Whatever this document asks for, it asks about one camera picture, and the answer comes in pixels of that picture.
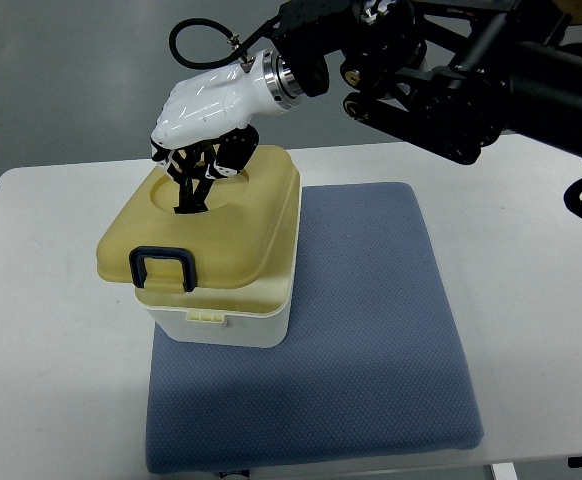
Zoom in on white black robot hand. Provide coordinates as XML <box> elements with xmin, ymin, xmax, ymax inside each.
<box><xmin>149</xmin><ymin>49</ymin><xmax>303</xmax><ymax>182</ymax></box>

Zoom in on yellow box lid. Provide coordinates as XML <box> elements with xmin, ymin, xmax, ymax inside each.
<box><xmin>96</xmin><ymin>145</ymin><xmax>300</xmax><ymax>292</ymax></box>

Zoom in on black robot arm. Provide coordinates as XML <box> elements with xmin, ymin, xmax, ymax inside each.
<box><xmin>219</xmin><ymin>1</ymin><xmax>582</xmax><ymax>219</ymax></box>

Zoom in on white storage box base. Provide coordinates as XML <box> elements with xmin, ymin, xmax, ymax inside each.
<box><xmin>135</xmin><ymin>173</ymin><xmax>302</xmax><ymax>348</ymax></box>

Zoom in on blue padded mat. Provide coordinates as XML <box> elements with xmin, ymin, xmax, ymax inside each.
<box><xmin>146</xmin><ymin>182</ymin><xmax>483</xmax><ymax>474</ymax></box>

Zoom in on dark label under mat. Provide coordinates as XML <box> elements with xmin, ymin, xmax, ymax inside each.
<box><xmin>218</xmin><ymin>469</ymin><xmax>249</xmax><ymax>478</ymax></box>

